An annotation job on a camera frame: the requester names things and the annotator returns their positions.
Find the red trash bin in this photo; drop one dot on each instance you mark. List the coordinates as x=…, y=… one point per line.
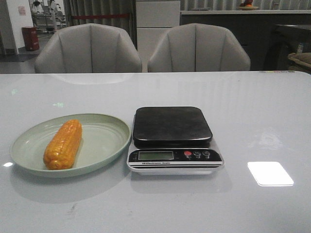
x=30, y=38

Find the white drawer cabinet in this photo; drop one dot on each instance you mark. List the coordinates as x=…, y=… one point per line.
x=154, y=17

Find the orange corn cob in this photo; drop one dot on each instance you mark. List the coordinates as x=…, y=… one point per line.
x=61, y=151

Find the beige cushion pet bed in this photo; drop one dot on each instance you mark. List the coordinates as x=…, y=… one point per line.
x=300, y=62

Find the black silver kitchen scale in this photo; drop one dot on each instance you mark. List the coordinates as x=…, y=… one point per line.
x=172, y=140

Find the grey upholstered chair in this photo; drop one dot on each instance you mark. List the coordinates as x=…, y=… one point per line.
x=198, y=48
x=89, y=48

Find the dark counter sideboard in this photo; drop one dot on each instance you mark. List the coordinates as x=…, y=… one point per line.
x=252, y=28

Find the light green round plate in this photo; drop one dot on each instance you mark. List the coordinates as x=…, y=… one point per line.
x=104, y=139

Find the left grey upholstered chair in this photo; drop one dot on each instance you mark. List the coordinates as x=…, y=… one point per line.
x=89, y=48

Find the right grey upholstered chair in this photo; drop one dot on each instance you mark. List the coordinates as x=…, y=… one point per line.
x=198, y=48

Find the fruit bowl on counter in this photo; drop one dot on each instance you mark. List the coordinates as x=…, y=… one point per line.
x=247, y=5

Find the red barrier belt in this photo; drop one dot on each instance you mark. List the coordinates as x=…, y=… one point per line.
x=101, y=16

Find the dark side table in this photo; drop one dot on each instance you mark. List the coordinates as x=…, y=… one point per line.
x=284, y=40

